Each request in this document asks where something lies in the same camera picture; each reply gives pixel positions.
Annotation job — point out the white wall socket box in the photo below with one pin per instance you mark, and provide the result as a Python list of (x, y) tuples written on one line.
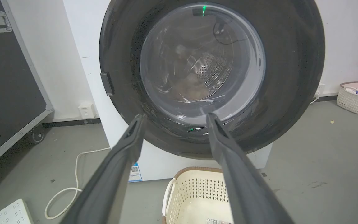
[(86, 110)]

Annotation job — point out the white basket with items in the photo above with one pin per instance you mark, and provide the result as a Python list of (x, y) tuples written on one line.
[(357, 98)]

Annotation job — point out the round black washing machine door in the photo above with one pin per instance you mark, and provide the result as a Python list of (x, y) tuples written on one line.
[(284, 77)]

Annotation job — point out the black flight case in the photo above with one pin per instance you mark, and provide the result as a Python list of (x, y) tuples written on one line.
[(5, 84)]

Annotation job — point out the blue energy label sticker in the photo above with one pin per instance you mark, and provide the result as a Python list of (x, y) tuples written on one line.
[(135, 172)]

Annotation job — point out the white washing machine body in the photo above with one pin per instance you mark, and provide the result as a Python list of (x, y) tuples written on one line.
[(85, 37)]

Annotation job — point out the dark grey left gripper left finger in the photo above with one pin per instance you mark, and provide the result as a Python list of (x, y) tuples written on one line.
[(110, 177)]

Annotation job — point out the cream perforated laundry basket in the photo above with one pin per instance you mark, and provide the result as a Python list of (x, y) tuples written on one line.
[(197, 199)]

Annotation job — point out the black caster wheel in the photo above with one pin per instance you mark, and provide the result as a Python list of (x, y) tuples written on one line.
[(36, 134)]

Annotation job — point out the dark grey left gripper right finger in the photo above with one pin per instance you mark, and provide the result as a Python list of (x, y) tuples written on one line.
[(241, 177)]

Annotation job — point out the white power strip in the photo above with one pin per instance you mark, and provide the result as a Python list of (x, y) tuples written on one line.
[(14, 213)]

